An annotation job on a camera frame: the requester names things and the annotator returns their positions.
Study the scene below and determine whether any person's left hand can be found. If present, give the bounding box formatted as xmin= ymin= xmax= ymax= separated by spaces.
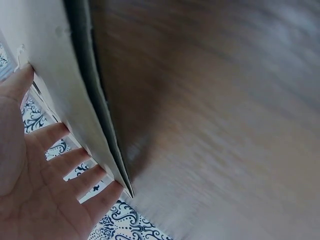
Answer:
xmin=0 ymin=62 xmax=125 ymax=240

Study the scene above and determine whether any white cardboard box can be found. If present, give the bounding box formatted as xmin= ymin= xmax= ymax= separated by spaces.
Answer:
xmin=0 ymin=0 xmax=136 ymax=200

